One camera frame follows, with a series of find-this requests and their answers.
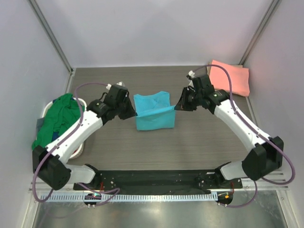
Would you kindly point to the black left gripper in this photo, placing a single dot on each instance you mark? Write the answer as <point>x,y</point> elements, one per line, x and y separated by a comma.
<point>130,112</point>

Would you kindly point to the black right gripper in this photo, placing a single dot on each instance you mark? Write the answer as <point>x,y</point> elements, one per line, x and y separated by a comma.
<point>183,105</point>

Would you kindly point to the light blue t shirt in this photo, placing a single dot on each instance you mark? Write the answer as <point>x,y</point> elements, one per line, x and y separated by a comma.
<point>154,111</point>

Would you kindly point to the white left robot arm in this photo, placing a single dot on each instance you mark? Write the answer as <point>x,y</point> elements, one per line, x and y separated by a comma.
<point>50,162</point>

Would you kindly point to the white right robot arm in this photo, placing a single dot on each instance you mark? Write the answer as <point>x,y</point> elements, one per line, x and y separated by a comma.
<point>263,156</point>

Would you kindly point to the pink folded t shirt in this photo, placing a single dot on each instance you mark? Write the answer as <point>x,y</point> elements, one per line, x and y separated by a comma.
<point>239,78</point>

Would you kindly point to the green t shirt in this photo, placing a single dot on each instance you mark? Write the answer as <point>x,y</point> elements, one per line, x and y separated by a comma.
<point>62,114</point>

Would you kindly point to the grey garment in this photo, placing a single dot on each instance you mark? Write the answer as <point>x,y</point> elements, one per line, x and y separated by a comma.
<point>39,124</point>

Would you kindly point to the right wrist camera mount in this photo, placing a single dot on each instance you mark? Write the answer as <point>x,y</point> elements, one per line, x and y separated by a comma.
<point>190,75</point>

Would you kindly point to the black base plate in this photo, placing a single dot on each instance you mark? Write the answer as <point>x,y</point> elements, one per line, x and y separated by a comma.
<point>201,179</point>

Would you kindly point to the white slotted cable duct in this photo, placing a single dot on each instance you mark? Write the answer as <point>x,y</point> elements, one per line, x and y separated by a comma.
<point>83,196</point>

